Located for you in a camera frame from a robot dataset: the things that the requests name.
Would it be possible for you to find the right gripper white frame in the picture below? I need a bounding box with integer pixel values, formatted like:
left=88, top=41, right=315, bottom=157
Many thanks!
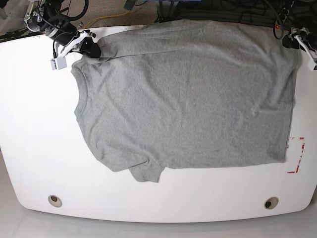
left=52, top=24, right=101, bottom=59

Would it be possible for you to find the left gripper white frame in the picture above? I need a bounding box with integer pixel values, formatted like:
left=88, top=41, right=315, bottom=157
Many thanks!
left=282, top=27, right=317, bottom=64

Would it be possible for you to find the grey T-shirt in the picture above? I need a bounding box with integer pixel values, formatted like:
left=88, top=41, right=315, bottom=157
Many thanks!
left=71, top=20, right=299, bottom=182

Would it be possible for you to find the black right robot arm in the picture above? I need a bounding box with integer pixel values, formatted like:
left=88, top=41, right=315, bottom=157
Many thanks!
left=24, top=0, right=101, bottom=59

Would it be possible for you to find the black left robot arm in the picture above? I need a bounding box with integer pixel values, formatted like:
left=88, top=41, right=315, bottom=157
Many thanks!
left=265, top=0, right=317, bottom=71

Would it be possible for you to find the red tape rectangle marking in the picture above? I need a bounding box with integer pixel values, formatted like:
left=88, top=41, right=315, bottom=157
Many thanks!
left=286, top=137, right=306, bottom=174

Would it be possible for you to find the yellow cable on floor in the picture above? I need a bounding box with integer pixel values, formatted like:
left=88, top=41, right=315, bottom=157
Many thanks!
left=85, top=7, right=129, bottom=29

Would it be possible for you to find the black cable on left floor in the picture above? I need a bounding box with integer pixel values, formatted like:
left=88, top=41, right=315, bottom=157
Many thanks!
left=0, top=24, right=40, bottom=43

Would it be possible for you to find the left table cable grommet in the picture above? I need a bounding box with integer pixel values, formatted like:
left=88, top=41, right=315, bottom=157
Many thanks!
left=48, top=195, right=62, bottom=208

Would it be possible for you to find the table cable grommet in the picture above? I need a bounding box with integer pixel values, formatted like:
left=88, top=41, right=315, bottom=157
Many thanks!
left=264, top=197, right=279, bottom=210
left=48, top=195, right=62, bottom=208

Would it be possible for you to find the right table cable grommet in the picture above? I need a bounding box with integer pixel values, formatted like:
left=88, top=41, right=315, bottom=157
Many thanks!
left=264, top=197, right=279, bottom=210

